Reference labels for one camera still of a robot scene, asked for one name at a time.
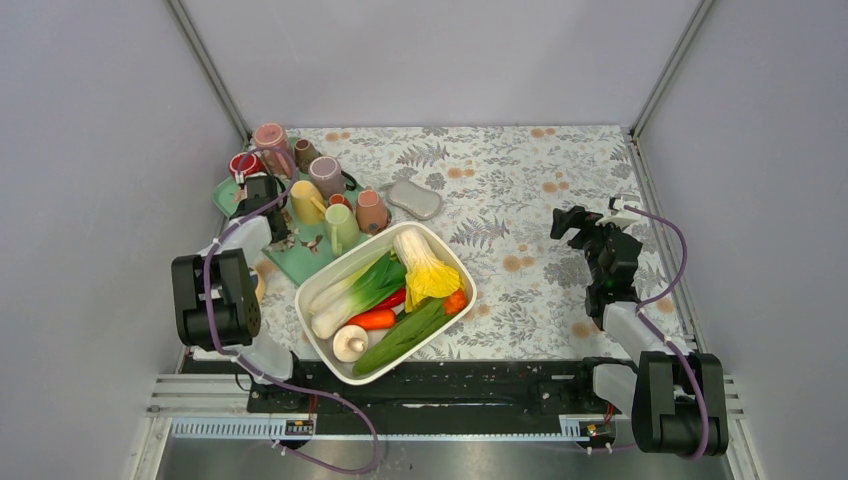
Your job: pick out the light green mug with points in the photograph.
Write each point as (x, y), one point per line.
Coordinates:
(341, 229)

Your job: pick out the green floral tray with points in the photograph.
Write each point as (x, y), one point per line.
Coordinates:
(302, 254)

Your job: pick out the red chili pepper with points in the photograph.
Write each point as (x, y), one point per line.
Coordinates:
(392, 301)

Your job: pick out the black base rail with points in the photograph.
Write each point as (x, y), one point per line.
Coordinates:
(545, 387)

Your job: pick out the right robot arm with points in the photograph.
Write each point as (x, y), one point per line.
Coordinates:
(673, 395)

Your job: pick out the floral tablecloth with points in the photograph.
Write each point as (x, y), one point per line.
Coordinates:
(499, 186)

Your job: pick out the terracotta pink mug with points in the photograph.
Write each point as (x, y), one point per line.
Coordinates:
(371, 212)

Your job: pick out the red mug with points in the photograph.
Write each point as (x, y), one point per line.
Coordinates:
(245, 164)

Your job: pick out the napa cabbage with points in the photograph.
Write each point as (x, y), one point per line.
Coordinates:
(426, 275)

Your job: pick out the yellow tape roll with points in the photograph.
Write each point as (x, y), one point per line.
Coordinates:
(259, 284)

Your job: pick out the orange carrot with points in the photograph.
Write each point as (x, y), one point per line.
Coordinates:
(374, 320)

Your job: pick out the pink tall cup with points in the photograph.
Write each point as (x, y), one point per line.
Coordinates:
(272, 138)

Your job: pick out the white rectangular basin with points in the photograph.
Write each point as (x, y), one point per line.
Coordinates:
(372, 308)

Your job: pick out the white mushroom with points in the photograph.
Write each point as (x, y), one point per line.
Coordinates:
(350, 343)

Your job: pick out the purple mug black handle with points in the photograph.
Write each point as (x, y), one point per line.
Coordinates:
(327, 175)

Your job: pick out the small orange mug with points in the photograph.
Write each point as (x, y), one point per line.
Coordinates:
(340, 199)

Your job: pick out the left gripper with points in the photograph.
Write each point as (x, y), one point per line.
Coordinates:
(283, 233)

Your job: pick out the bok choy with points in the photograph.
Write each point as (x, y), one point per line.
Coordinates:
(355, 294)

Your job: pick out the yellow mug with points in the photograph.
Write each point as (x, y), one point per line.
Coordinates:
(307, 203)

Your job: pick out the green cucumber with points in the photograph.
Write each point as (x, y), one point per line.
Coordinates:
(411, 331)

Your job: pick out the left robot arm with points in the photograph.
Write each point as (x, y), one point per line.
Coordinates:
(216, 305)

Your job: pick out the brown small cup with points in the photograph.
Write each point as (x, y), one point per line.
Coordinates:
(305, 153)

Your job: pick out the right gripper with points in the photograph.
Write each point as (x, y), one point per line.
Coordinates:
(579, 218)

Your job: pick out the grey sponge pad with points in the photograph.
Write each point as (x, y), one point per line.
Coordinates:
(421, 203)

